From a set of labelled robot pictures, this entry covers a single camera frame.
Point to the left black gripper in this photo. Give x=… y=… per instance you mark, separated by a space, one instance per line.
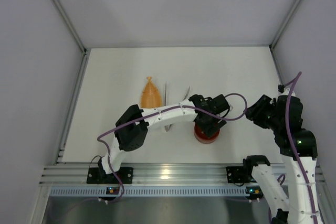
x=207 y=123

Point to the aluminium front rail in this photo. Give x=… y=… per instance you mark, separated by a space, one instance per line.
x=143 y=174

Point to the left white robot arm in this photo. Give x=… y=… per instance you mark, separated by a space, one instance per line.
x=132 y=127

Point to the slotted grey cable duct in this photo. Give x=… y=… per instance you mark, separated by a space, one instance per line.
x=155 y=191

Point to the orange leaf-shaped plate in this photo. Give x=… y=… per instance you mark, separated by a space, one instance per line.
x=150 y=97

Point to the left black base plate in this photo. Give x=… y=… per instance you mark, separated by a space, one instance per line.
x=94 y=176

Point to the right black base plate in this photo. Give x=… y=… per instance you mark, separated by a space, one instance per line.
x=238 y=175

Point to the steel serving tongs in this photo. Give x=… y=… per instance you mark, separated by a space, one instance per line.
x=168 y=127

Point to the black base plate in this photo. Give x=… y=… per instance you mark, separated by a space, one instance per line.
x=238 y=175
x=94 y=176

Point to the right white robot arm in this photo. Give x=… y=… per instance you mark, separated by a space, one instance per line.
x=298 y=150

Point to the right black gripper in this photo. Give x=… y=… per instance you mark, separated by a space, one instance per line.
x=256 y=114

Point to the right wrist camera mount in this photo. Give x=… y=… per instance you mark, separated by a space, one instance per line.
x=283 y=91

